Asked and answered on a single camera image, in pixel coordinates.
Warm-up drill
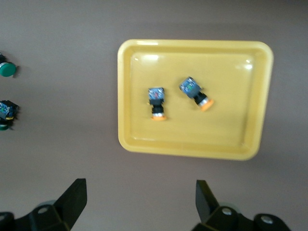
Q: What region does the yellow plastic tray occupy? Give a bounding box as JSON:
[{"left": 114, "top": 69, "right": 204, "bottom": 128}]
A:
[{"left": 117, "top": 39, "right": 274, "bottom": 161}]

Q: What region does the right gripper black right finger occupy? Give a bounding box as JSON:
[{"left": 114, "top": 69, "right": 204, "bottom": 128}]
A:
[{"left": 192, "top": 180, "right": 292, "bottom": 231}]

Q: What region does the yellow push button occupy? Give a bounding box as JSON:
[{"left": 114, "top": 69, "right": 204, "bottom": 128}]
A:
[
  {"left": 146, "top": 87, "right": 168, "bottom": 122},
  {"left": 178, "top": 76, "right": 215, "bottom": 113}
]

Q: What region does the green mushroom push button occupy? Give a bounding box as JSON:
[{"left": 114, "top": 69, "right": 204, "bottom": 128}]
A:
[
  {"left": 0, "top": 51, "right": 17, "bottom": 78},
  {"left": 0, "top": 100, "right": 20, "bottom": 132}
]

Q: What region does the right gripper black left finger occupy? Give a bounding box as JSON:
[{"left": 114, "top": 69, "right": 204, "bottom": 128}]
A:
[{"left": 0, "top": 178, "right": 88, "bottom": 231}]

